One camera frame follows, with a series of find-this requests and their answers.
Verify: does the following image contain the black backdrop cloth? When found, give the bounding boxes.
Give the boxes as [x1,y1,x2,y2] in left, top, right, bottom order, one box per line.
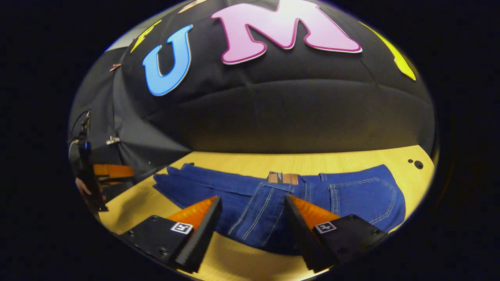
[68,0,436,177]

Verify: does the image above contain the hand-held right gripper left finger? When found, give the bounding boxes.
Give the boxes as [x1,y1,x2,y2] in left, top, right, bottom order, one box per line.
[119,196,223,274]

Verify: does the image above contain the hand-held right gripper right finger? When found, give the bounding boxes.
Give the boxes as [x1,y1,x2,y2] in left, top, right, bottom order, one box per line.
[284,195,388,273]

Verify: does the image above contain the blue denim jeans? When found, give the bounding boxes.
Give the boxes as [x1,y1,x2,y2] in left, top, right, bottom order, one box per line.
[153,163,407,255]

